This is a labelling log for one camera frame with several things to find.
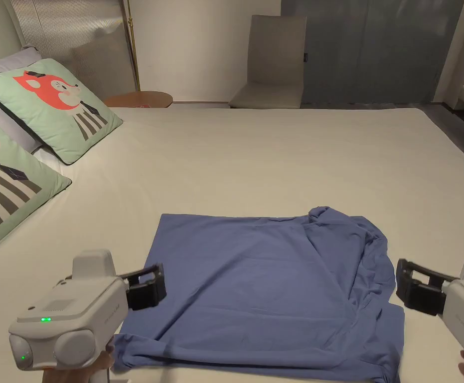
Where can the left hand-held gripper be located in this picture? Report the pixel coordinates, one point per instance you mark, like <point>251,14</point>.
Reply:
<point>68,315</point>

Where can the person's left hand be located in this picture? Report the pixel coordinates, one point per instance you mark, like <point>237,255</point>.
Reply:
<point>72,377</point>

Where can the blue shirt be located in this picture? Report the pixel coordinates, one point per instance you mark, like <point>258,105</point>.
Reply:
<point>255,287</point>

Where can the bed with beige sheet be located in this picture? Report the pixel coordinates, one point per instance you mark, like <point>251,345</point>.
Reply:
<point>255,159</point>

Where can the green fox print cushion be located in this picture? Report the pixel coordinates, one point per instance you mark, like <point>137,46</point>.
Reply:
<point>52,107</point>
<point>4,187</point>

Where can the gold floor lamp pole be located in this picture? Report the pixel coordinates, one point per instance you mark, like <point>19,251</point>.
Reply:
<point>135,44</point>

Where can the white pillow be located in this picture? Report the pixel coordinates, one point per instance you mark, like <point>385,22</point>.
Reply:
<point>4,66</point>

